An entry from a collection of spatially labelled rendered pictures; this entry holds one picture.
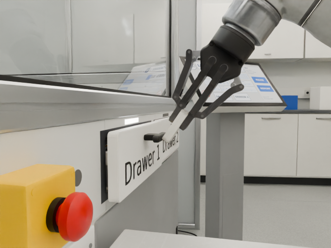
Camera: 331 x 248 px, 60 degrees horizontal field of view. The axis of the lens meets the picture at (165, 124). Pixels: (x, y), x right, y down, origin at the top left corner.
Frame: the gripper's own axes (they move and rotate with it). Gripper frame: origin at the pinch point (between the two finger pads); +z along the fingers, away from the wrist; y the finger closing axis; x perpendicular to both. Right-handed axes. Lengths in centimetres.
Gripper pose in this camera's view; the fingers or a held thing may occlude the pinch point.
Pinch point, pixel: (176, 125)
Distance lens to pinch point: 55.7
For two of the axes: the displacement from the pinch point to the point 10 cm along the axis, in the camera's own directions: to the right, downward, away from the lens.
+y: -8.0, -5.8, 1.4
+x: -2.2, 0.7, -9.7
